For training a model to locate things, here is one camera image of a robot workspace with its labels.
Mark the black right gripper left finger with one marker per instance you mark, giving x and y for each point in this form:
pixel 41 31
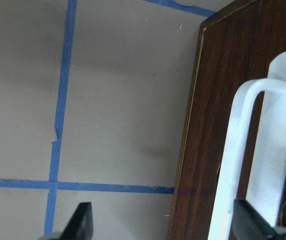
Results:
pixel 79 227

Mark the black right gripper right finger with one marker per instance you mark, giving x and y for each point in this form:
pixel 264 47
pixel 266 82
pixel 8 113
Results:
pixel 248 224

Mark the dark brown wooden cabinet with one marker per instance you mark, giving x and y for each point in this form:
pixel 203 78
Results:
pixel 235 45

